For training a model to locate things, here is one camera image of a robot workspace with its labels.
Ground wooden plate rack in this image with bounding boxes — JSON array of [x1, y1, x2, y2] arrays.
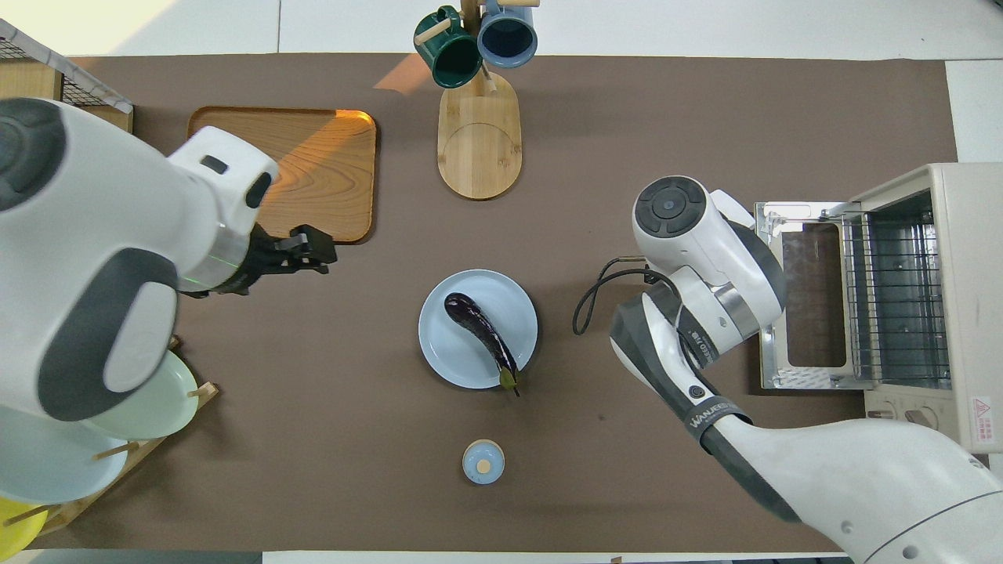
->
[[35, 337, 219, 537]]

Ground black wire basket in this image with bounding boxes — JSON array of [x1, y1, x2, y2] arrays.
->
[[0, 35, 107, 109]]

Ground dark green mug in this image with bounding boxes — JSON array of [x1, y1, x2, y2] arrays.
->
[[414, 6, 483, 89]]

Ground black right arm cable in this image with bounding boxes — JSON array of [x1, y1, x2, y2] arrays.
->
[[572, 257, 668, 336]]

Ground wooden serving tray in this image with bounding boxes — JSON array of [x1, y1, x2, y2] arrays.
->
[[186, 106, 378, 244]]

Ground wooden mug tree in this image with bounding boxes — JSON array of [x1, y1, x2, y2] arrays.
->
[[414, 0, 541, 201]]

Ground blue mug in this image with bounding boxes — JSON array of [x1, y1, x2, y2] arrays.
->
[[476, 0, 539, 69]]

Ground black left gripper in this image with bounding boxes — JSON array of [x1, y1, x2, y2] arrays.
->
[[183, 222, 339, 299]]

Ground pale green plate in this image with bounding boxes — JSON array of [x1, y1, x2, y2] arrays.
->
[[82, 349, 200, 440]]

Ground small blue call bell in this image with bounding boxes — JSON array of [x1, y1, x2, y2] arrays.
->
[[462, 439, 505, 485]]

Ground white toaster oven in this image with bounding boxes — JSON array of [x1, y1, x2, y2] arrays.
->
[[850, 162, 1003, 454]]

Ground light blue racked plate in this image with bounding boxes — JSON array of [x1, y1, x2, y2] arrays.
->
[[0, 407, 130, 504]]

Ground metal oven wire rack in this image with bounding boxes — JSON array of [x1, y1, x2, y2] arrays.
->
[[845, 210, 954, 386]]

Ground brown table mat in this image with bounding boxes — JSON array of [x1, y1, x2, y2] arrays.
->
[[35, 53, 958, 553]]

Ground oven glass door with handle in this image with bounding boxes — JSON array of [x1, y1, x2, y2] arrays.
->
[[755, 201, 856, 390]]

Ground yellow plate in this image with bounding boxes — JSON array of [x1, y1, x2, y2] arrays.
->
[[0, 495, 48, 555]]

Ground light blue serving plate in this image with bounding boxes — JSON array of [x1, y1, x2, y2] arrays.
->
[[418, 269, 539, 390]]

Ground purple eggplant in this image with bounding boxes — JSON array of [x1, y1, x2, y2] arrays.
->
[[444, 292, 521, 397]]

